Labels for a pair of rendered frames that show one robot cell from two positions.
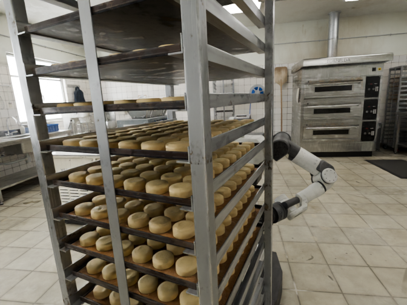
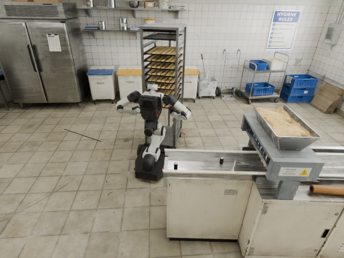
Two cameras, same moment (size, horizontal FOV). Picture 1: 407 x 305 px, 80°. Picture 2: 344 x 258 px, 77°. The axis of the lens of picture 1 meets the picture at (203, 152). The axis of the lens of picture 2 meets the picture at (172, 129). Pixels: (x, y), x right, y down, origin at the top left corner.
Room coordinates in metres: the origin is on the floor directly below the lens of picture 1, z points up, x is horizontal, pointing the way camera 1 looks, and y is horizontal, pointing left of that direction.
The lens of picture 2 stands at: (3.86, -0.62, 2.04)
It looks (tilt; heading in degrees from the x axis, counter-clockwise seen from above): 29 degrees down; 165
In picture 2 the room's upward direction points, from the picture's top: 1 degrees clockwise
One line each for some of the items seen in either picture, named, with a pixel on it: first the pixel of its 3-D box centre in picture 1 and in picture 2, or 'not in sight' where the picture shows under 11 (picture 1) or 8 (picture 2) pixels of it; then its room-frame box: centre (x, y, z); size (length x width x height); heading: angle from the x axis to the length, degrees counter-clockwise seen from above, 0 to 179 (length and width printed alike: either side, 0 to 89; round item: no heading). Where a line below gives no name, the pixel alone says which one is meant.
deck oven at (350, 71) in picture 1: (332, 108); not in sight; (5.40, -2.88, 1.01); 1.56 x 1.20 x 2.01; 80
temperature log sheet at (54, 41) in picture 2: not in sight; (54, 43); (-0.93, -1.69, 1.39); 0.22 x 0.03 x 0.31; 80
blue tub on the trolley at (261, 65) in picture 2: not in sight; (257, 65); (-0.62, 2.60, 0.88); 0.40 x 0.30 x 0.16; 174
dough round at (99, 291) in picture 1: (102, 290); not in sight; (0.63, 0.32, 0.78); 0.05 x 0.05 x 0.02
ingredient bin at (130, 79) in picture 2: not in sight; (131, 84); (-1.26, -0.29, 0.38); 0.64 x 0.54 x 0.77; 171
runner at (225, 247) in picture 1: (240, 216); not in sight; (0.70, -0.10, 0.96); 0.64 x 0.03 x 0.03; 154
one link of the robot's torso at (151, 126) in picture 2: not in sight; (151, 125); (1.45, -0.25, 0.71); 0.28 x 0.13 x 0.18; 154
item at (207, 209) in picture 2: not in sight; (203, 198); (2.51, 0.07, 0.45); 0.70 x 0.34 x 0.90; 75
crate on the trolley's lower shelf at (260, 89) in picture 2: not in sight; (259, 88); (-0.63, 2.80, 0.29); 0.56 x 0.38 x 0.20; 89
